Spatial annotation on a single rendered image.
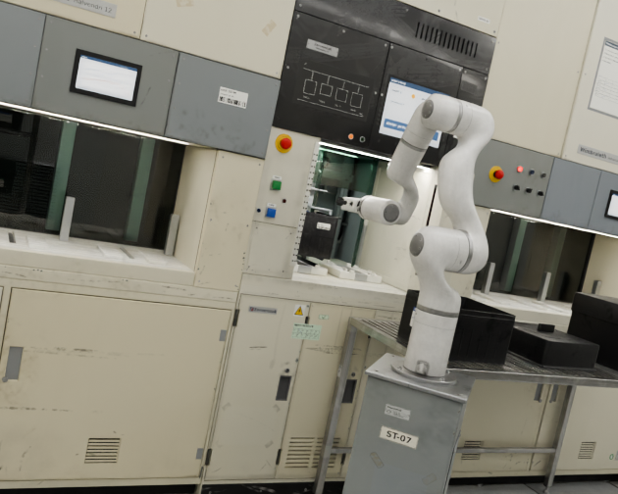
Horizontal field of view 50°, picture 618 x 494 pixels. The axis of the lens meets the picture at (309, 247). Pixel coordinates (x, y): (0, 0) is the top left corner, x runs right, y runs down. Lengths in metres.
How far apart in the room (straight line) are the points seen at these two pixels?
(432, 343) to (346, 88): 1.04
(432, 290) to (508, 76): 1.31
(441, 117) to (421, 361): 0.68
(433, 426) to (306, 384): 0.86
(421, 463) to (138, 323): 1.03
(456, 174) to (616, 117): 1.58
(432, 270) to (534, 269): 1.98
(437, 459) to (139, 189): 1.53
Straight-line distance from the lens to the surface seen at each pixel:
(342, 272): 2.76
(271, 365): 2.50
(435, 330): 1.86
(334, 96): 2.44
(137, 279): 2.27
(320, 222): 2.67
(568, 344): 2.55
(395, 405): 1.85
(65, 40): 2.18
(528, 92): 2.99
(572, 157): 3.18
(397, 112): 2.57
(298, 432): 2.66
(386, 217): 2.18
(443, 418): 1.83
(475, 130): 1.97
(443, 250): 1.81
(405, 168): 2.14
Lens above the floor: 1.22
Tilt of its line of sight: 5 degrees down
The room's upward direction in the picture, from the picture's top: 12 degrees clockwise
